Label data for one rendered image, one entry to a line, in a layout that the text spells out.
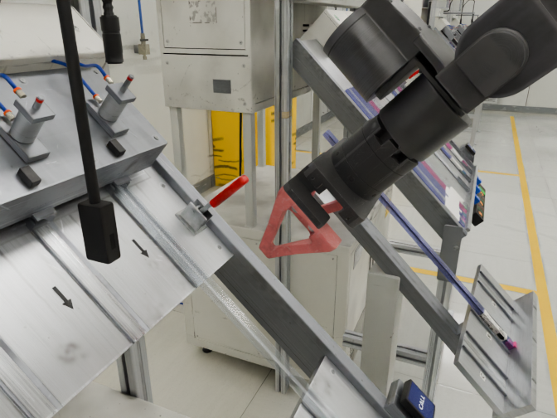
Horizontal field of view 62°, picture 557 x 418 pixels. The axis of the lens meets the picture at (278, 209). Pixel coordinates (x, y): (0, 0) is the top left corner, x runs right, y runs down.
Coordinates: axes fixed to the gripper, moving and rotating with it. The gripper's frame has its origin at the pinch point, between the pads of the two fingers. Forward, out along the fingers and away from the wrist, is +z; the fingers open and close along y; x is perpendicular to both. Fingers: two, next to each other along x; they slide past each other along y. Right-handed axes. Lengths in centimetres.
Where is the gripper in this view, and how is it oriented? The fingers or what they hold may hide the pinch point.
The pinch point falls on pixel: (288, 228)
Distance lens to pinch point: 47.2
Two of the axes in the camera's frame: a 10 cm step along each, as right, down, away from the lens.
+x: 6.6, 7.5, 0.0
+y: -3.9, 3.5, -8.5
